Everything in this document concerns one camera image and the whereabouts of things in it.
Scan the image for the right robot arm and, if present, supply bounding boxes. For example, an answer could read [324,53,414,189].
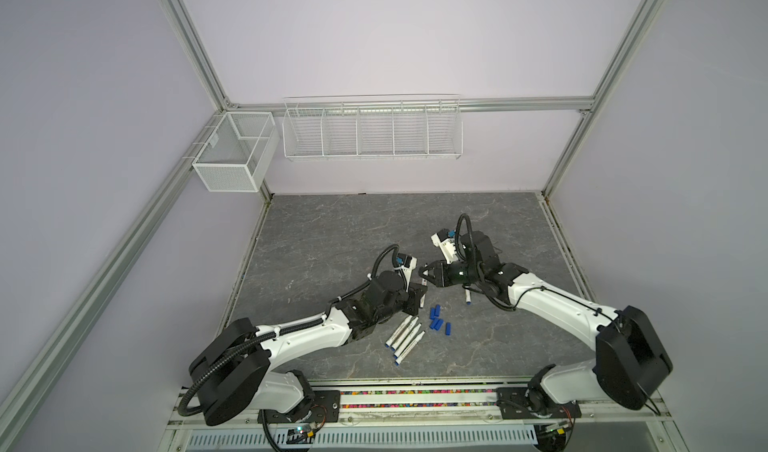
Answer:
[419,228,673,417]

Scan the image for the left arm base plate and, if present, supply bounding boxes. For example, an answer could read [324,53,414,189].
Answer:
[257,390,341,424]

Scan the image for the aluminium frame rails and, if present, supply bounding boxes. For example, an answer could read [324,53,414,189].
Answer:
[0,0,685,452]

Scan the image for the white vented cable duct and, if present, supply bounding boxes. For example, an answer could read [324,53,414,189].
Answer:
[186,424,538,451]

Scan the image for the white mesh box basket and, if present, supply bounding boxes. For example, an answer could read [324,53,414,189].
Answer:
[193,112,279,193]

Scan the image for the white wire shelf basket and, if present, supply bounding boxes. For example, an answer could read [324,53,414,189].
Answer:
[283,94,464,160]

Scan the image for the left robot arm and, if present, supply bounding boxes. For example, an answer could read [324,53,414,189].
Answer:
[177,270,428,426]

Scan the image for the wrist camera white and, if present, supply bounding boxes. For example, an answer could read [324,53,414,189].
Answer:
[393,252,418,287]
[431,228,459,264]

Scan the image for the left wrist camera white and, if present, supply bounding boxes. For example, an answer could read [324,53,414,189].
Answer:
[393,252,418,287]

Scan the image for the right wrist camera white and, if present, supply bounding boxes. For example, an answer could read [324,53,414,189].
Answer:
[431,228,459,264]

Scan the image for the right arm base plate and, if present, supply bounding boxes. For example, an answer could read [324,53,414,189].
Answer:
[496,387,582,419]

